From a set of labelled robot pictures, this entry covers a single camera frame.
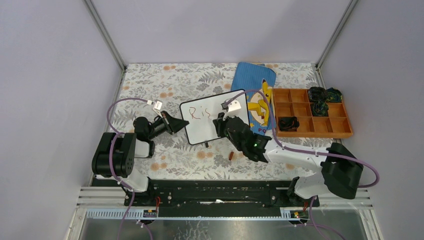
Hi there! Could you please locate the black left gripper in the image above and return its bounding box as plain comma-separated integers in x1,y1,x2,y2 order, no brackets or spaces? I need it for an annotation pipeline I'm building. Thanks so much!
147,110,189,141

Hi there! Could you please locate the white whiteboard black frame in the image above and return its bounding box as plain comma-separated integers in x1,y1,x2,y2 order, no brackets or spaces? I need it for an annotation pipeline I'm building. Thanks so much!
179,89,250,146

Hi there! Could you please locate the red marker cap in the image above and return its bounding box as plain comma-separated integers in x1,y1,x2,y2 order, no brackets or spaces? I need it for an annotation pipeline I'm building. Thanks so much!
228,151,237,161

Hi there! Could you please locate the black orange cloth roll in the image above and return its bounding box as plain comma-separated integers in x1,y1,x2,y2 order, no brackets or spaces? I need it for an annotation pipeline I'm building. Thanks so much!
277,116,300,132

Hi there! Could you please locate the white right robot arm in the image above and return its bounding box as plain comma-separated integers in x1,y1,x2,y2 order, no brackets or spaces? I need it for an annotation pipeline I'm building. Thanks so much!
213,113,364,206

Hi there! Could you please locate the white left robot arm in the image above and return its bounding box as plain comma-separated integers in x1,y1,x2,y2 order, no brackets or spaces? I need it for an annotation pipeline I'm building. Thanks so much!
91,111,189,206

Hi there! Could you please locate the blue Pikachu cloth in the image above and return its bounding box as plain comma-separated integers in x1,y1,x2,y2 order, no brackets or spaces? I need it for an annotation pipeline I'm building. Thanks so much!
230,62,277,135

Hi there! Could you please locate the orange compartment tray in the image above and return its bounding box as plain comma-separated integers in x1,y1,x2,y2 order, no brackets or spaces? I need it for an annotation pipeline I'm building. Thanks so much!
272,88,354,139

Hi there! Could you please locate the dark patterned cloth roll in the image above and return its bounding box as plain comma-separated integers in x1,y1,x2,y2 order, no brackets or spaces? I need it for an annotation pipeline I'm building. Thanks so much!
326,87,343,103
310,101,329,117
307,86,328,103

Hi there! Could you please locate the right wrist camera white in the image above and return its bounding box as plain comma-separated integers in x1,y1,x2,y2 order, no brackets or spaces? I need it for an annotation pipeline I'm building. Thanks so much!
221,99,242,120

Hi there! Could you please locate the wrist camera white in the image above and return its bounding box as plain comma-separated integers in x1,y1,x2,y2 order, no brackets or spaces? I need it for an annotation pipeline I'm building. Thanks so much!
221,99,242,120
146,100,163,118

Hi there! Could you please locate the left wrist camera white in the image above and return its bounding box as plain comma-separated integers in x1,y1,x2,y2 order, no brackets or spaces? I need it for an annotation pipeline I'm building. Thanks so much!
146,100,163,118

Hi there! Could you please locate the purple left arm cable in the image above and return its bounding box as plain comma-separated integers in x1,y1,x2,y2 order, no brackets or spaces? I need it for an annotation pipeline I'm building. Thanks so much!
106,97,150,240

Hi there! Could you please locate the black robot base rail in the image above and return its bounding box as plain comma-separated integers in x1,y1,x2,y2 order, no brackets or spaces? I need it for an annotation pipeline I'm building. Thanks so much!
79,178,374,221

